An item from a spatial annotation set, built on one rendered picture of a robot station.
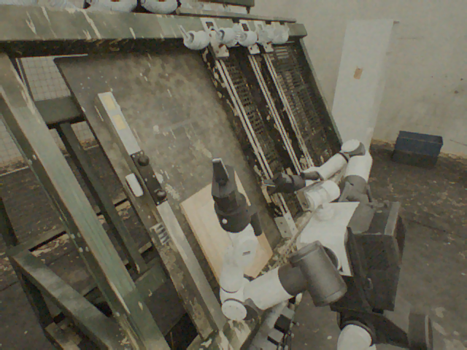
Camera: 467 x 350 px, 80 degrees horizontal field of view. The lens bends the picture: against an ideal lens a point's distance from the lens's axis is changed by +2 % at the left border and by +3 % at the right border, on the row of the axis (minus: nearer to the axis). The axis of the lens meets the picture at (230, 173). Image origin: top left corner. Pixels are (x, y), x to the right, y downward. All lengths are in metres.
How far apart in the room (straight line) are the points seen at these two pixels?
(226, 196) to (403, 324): 0.75
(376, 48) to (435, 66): 1.59
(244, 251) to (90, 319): 0.90
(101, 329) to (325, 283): 0.98
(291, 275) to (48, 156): 0.74
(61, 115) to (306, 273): 0.88
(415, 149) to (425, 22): 2.10
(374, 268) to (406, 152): 4.35
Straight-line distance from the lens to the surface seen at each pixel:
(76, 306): 1.56
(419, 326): 1.16
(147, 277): 1.07
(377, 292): 1.00
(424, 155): 5.23
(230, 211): 0.69
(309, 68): 2.54
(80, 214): 0.89
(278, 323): 1.39
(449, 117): 6.13
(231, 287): 0.91
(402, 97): 6.10
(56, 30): 1.02
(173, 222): 1.03
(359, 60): 4.72
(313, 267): 0.80
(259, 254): 1.40
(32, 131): 0.91
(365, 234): 0.88
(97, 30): 1.09
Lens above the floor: 1.90
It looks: 27 degrees down
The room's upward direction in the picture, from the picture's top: straight up
